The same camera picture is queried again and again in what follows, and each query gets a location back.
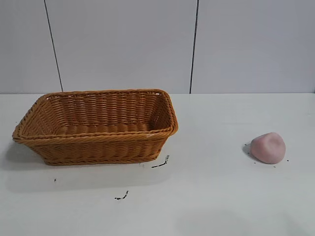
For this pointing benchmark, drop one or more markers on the pink peach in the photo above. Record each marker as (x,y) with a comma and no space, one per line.
(269,148)

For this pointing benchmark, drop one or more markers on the brown woven wicker basket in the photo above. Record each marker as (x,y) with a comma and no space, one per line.
(98,147)

